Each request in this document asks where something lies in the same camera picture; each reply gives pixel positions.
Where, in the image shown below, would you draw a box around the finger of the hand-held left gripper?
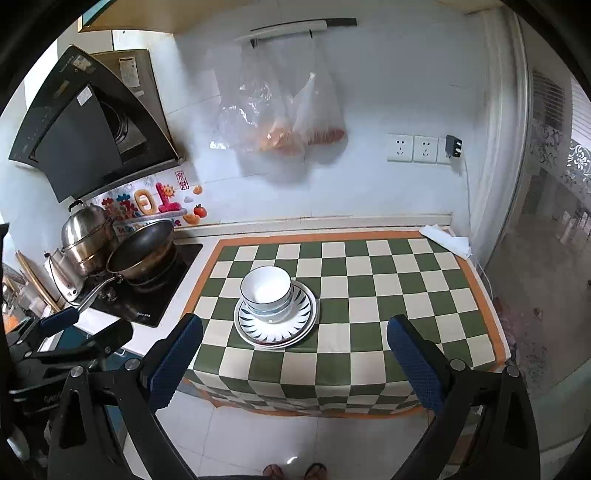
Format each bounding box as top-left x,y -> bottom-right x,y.
6,306 -> 80,346
25,318 -> 134,367

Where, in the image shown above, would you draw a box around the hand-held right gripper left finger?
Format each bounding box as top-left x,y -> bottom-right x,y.
46,314 -> 204,480

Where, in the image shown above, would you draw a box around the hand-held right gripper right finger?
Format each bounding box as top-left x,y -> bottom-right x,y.
387,315 -> 541,480

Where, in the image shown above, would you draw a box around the white bowl with blue pattern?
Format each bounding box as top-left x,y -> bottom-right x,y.
247,295 -> 294,320

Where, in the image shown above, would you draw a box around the white bowl with dark rim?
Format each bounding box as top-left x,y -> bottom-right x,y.
239,266 -> 294,311

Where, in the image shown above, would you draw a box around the blue striped white plate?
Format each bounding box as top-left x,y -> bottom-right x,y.
233,281 -> 318,344

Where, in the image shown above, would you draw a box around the wooden rolling pin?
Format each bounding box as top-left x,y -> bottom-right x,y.
16,251 -> 61,312

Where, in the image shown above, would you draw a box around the black induction cooktop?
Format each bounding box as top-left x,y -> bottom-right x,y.
69,242 -> 204,329

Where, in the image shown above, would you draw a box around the green checkered tablecloth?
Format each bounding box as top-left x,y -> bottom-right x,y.
182,228 -> 511,418

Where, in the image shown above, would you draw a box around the steel steamer pot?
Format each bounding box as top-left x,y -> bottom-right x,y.
60,199 -> 118,278

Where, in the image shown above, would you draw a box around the dark frying pan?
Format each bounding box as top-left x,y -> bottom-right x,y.
76,219 -> 178,315

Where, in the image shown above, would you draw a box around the white paper towel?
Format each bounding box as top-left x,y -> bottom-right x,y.
419,224 -> 472,259

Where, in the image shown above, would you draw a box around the black range hood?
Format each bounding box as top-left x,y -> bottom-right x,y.
8,45 -> 185,204

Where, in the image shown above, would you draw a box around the large clear plastic bag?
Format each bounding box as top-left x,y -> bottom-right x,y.
212,46 -> 308,158

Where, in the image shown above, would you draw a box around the small clear plastic bag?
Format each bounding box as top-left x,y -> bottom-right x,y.
291,71 -> 347,146

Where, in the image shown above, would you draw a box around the colourful wall stickers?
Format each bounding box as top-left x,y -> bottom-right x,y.
90,168 -> 208,232

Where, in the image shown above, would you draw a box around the white power cable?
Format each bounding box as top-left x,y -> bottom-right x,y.
461,156 -> 491,289

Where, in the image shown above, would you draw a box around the white wall socket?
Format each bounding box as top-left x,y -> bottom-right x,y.
387,133 -> 414,163
413,135 -> 439,164

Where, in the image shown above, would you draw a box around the wall hook rail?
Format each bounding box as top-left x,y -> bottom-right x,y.
235,17 -> 358,47

